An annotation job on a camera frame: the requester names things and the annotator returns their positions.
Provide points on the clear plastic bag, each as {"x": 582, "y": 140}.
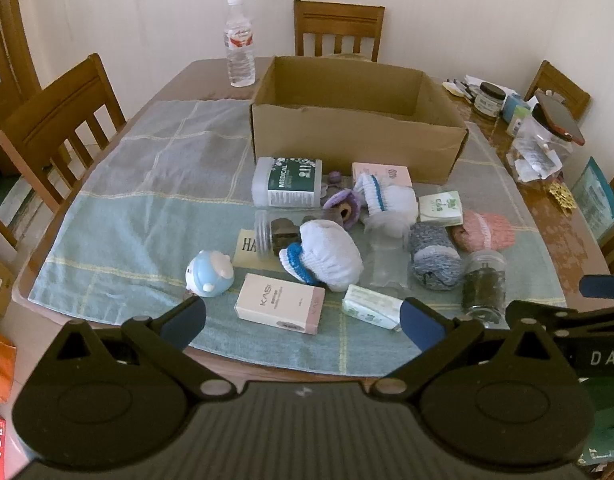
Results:
{"x": 537, "y": 157}

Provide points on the white container green label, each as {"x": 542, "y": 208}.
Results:
{"x": 287, "y": 185}

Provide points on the glass jar with dark contents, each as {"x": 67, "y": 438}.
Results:
{"x": 282, "y": 235}
{"x": 484, "y": 285}

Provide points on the white jar black lid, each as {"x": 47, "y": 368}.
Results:
{"x": 489, "y": 102}

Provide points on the light blue toy figure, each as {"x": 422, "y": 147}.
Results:
{"x": 207, "y": 275}

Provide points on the small pink carton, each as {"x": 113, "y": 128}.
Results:
{"x": 387, "y": 171}

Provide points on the white green tissue pack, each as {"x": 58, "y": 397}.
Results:
{"x": 369, "y": 305}

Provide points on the clear plastic water bottle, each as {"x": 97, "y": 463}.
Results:
{"x": 240, "y": 55}

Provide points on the large pink carton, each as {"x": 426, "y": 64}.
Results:
{"x": 277, "y": 305}

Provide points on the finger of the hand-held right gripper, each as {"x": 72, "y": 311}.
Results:
{"x": 577, "y": 321}
{"x": 604, "y": 287}

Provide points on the grey blue knit sock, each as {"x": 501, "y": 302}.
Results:
{"x": 434, "y": 260}

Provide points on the small green capped bottle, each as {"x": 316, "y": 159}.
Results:
{"x": 518, "y": 125}

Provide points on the light blue checked cloth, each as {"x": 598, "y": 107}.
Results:
{"x": 137, "y": 185}

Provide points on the cardboard box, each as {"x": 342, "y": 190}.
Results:
{"x": 347, "y": 145}

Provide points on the clear plastic cup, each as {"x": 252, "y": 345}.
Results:
{"x": 387, "y": 260}

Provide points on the white knit sock blue cuff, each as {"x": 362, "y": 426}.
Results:
{"x": 332, "y": 255}

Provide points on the light blue container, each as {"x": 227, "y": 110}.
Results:
{"x": 517, "y": 102}

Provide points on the green bag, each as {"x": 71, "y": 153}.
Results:
{"x": 607, "y": 420}

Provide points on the gold ornament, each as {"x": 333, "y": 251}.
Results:
{"x": 563, "y": 199}

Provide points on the blue green packet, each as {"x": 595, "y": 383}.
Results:
{"x": 594, "y": 195}

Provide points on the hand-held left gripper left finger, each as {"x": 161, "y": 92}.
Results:
{"x": 184, "y": 320}

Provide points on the white paper sheets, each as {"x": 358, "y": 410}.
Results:
{"x": 477, "y": 79}

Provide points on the small white green box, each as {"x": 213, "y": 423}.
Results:
{"x": 439, "y": 209}

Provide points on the bunch of pens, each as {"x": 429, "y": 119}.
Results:
{"x": 459, "y": 89}

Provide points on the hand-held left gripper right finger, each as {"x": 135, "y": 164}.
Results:
{"x": 421, "y": 324}

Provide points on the white blue-striped knit sock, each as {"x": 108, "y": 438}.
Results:
{"x": 397, "y": 202}

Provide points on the tan printed card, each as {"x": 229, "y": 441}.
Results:
{"x": 247, "y": 252}

